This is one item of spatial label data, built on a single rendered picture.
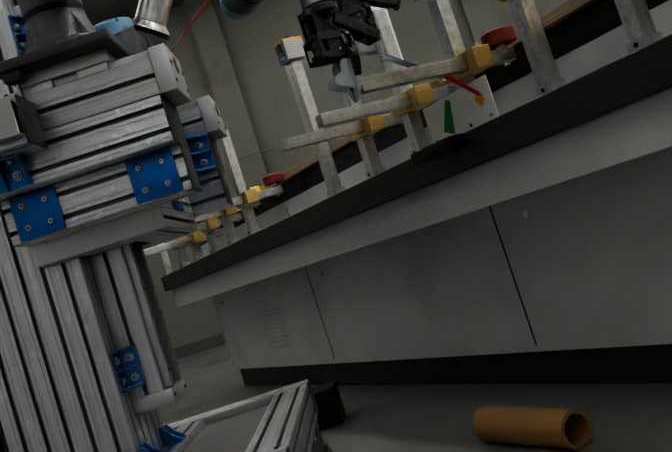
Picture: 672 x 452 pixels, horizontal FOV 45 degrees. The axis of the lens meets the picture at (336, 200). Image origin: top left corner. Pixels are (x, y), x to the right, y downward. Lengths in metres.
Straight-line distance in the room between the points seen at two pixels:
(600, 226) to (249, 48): 7.19
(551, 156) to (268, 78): 7.18
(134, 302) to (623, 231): 1.10
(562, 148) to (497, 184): 0.23
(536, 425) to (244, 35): 7.53
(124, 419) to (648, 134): 1.16
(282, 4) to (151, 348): 7.44
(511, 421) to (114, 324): 0.88
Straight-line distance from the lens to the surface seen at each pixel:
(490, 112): 1.84
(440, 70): 1.83
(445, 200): 2.08
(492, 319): 2.42
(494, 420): 1.90
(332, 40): 1.70
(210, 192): 2.00
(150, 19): 2.26
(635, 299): 2.01
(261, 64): 8.86
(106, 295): 1.79
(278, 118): 8.73
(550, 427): 1.76
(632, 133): 1.62
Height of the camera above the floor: 0.52
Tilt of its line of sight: 4 degrees up
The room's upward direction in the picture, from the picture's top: 18 degrees counter-clockwise
